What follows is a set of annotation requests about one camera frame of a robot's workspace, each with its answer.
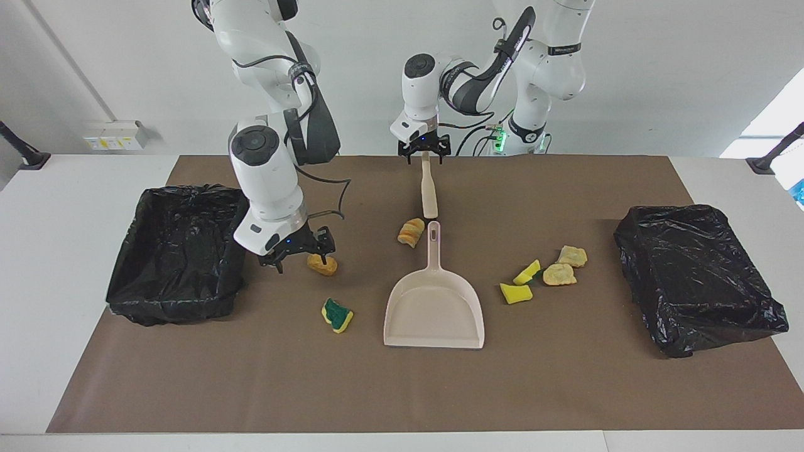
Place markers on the plain yellow sponge piece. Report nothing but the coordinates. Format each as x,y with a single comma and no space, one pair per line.
515,294

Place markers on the yellow sponge piece green edge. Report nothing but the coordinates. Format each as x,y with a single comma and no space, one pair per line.
526,274

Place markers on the black stand foot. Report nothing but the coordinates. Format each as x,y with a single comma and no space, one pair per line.
763,166
31,160

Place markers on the green and yellow sponge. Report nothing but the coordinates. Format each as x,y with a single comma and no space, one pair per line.
338,317

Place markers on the white wall conduit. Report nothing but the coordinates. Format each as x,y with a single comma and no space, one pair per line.
72,61

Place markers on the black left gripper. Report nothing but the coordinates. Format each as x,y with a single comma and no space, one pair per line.
424,144

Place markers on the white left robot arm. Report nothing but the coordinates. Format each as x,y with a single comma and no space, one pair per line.
553,69

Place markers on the beige plastic dustpan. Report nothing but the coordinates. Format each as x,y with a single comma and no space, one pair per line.
433,314

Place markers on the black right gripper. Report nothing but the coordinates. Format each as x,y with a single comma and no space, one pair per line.
294,240

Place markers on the toy croissant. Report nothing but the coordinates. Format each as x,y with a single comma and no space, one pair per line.
411,232

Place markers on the brown paper table mat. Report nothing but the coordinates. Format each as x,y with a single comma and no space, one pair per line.
402,389

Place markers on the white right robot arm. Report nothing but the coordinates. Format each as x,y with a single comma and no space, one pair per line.
270,182

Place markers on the toasted bread slice piece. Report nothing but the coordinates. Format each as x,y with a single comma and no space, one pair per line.
573,256
559,274

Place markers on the black bag lined bin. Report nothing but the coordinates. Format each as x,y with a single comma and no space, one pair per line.
697,282
182,251

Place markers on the brown toy bread roll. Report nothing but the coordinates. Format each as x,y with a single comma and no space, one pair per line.
323,267

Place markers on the blue object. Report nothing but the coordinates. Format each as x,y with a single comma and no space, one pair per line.
799,191

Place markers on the beige hand brush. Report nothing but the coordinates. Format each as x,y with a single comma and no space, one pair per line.
429,194

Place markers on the white wall socket box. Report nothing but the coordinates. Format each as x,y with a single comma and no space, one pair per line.
113,135

